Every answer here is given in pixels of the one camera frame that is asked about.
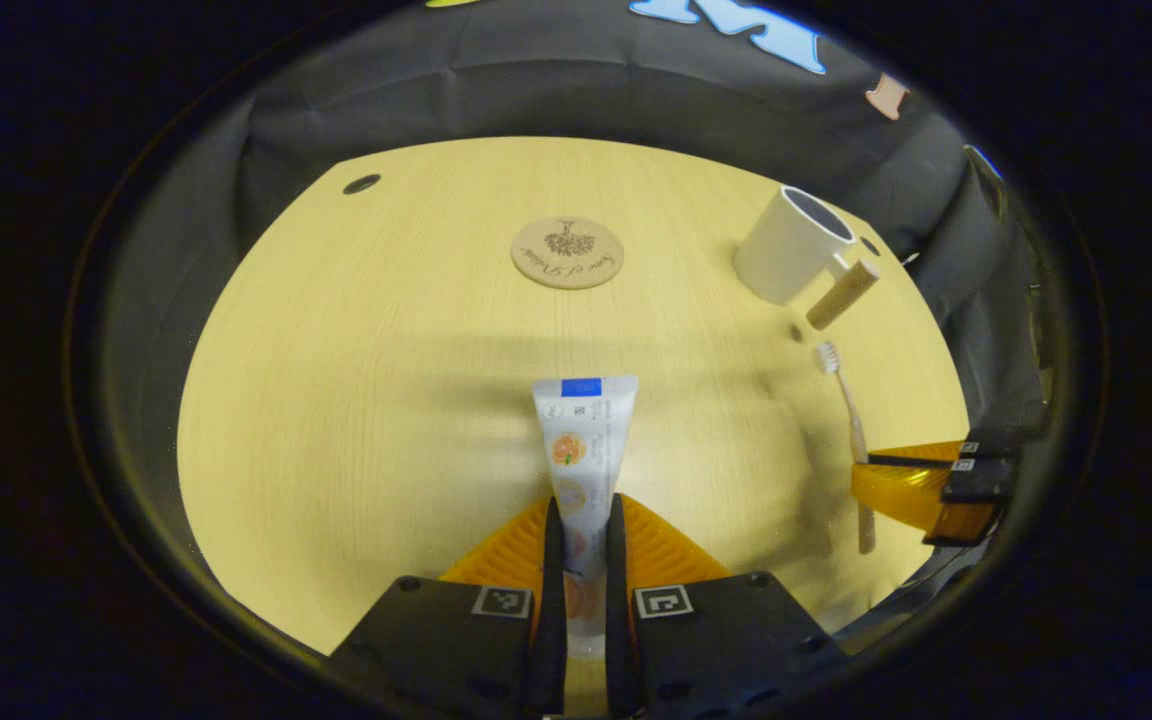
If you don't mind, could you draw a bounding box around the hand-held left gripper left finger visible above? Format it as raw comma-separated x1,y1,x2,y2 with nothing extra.
331,495,568,716

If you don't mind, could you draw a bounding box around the white toothpaste tube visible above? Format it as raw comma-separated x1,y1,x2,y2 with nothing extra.
532,375,640,661

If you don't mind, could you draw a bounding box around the round wooden coaster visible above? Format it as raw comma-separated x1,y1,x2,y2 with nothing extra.
511,217,625,291

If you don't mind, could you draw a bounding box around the wooden toothbrush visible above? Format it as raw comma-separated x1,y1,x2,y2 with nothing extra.
815,341,878,556

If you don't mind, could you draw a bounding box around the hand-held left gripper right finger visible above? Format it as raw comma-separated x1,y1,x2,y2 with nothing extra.
604,493,847,716

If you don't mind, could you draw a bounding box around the white cup with wooden handle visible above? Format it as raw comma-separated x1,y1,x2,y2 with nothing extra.
733,185,882,332

